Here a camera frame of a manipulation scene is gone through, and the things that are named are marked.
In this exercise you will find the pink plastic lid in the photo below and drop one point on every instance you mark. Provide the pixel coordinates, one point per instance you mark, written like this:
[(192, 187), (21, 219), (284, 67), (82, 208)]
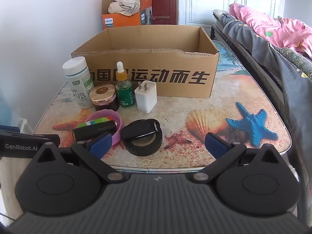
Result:
[(97, 114)]

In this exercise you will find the small green tube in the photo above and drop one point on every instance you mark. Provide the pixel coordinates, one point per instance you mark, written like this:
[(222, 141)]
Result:
[(97, 121)]

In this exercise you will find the blue plastic bag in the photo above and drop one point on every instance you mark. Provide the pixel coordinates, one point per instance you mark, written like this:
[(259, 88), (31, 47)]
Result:
[(4, 109)]

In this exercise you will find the orange product box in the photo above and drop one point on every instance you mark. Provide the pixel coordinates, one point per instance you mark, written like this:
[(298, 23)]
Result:
[(121, 20)]

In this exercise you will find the white panel door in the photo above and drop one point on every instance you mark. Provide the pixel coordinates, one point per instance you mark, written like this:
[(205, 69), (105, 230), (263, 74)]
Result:
[(207, 2)]

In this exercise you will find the black tape roll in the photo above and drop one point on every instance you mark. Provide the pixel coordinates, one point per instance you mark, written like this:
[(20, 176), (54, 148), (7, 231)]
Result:
[(143, 150)]

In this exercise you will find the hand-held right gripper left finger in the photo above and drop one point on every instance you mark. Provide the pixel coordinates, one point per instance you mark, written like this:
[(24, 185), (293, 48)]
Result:
[(101, 145)]

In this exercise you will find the white pill bottle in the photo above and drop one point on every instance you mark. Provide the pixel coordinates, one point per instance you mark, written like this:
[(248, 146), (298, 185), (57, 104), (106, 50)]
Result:
[(78, 78)]

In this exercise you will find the green dropper bottle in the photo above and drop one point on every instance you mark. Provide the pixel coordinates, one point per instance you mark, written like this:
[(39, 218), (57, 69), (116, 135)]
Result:
[(124, 95)]

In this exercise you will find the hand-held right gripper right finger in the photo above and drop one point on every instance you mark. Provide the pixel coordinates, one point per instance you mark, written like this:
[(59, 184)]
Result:
[(215, 146)]

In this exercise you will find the bed with pink grey bedding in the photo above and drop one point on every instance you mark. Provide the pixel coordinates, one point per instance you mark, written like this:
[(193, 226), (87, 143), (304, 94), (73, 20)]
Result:
[(287, 78)]

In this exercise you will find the beige bucket hat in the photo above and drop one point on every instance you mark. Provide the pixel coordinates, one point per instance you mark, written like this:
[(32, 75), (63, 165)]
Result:
[(121, 6)]

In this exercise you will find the dark red door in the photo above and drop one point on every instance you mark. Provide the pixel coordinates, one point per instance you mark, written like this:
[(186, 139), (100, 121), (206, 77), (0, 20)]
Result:
[(165, 0)]

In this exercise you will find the large brown cardboard box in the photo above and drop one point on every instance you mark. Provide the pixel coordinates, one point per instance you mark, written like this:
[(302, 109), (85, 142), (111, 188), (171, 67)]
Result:
[(185, 63)]

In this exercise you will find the dark jar with gold lid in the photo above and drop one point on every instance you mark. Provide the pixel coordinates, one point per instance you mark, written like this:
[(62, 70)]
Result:
[(103, 91)]

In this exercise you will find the black key fob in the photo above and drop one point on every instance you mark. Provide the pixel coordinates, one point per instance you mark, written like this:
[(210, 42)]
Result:
[(139, 129)]

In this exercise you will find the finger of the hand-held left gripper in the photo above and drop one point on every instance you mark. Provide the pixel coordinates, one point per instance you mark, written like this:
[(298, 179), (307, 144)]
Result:
[(48, 138)]

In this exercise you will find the pink blanket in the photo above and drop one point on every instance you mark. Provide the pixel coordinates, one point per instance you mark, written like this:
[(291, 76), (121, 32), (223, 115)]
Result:
[(268, 26)]

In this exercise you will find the white charger plug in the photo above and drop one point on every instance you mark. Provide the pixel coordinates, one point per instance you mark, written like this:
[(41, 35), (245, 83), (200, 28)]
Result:
[(146, 100)]

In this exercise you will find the black cylindrical tube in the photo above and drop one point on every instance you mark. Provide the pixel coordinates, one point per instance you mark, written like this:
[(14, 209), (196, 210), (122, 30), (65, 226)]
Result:
[(95, 130)]

